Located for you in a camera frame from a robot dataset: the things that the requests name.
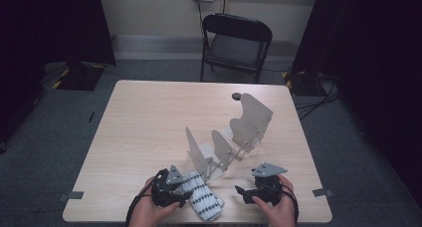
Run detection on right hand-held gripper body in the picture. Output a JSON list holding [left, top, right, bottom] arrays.
[[251, 162, 289, 206]]

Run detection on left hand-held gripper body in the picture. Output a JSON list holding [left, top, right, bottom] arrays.
[[151, 164, 187, 208]]

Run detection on white towel with black pattern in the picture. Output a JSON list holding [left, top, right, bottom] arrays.
[[180, 170, 226, 222]]

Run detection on person's right hand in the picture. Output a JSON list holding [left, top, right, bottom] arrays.
[[252, 174, 297, 227]]

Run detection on person's left hand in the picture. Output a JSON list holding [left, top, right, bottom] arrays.
[[128, 176, 182, 227]]

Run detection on grey tape strip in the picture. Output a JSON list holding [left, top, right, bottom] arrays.
[[312, 188, 334, 198], [58, 190, 85, 202]]

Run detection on black stand base, yellow-striped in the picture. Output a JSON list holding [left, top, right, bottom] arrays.
[[52, 61, 106, 92], [282, 70, 319, 97]]

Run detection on black folding chair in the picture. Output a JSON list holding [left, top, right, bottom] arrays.
[[199, 13, 274, 85]]

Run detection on black curtain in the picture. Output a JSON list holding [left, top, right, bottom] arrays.
[[292, 0, 422, 198], [0, 0, 116, 145]]

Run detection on right hand-held gripper cable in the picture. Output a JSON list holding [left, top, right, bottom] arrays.
[[282, 183, 300, 225]]

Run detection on hand-held gripper cable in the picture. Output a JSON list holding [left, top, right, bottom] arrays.
[[282, 183, 300, 225], [124, 169, 167, 226]]

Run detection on left hand-held gripper cable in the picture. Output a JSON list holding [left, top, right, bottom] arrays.
[[124, 169, 167, 226]]

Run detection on black floor cables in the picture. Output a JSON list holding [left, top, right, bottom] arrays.
[[293, 72, 342, 121]]

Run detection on black power cable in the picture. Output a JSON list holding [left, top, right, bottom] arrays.
[[196, 0, 207, 39]]

